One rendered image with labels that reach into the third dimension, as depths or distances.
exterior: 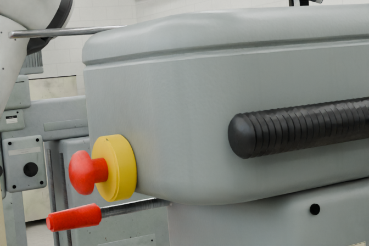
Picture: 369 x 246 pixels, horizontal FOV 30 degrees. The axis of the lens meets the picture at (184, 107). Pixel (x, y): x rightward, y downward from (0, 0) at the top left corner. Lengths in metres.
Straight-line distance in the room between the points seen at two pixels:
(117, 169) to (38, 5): 0.44
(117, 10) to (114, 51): 9.95
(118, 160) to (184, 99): 0.09
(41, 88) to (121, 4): 2.19
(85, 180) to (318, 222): 0.20
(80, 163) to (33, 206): 8.60
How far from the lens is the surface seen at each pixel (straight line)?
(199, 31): 0.54
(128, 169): 0.61
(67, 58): 10.20
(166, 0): 9.83
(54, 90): 9.19
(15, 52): 1.00
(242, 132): 0.51
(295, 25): 0.58
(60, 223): 0.72
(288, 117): 0.53
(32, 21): 1.00
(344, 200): 0.63
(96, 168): 0.62
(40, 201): 9.22
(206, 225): 0.71
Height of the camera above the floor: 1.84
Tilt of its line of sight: 3 degrees down
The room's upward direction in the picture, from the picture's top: 5 degrees counter-clockwise
